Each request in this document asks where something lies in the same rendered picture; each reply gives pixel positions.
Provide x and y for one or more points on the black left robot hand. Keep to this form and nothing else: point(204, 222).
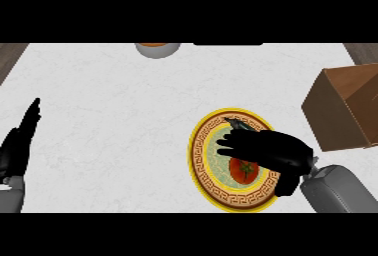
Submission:
point(18, 143)

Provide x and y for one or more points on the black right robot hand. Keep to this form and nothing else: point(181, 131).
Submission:
point(274, 150)

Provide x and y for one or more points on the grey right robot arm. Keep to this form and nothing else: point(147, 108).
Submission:
point(339, 190)

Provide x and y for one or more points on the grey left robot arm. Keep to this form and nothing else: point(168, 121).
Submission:
point(9, 195)

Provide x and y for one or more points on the red tomato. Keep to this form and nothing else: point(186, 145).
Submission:
point(242, 171)

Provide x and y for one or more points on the yellow rimmed patterned plate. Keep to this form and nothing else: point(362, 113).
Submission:
point(215, 173)

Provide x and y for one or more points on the brown cardboard box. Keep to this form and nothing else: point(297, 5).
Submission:
point(344, 106)

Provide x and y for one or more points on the grey pot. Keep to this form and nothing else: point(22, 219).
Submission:
point(156, 50)

